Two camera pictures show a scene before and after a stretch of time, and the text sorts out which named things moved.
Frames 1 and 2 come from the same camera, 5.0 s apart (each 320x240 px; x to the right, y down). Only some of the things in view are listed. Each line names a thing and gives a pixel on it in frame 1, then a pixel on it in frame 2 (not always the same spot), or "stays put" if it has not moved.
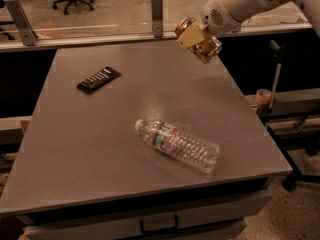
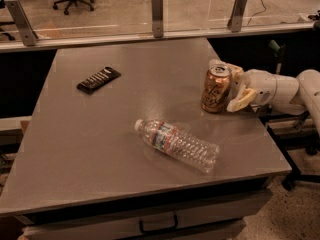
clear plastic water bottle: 179,144 stays put
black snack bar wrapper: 99,80 stays put
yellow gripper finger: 192,36 → 244,100
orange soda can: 201,44 → 216,88
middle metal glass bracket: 157,13 stays put
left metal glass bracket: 28,36 stays put
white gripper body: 216,14 → 260,85
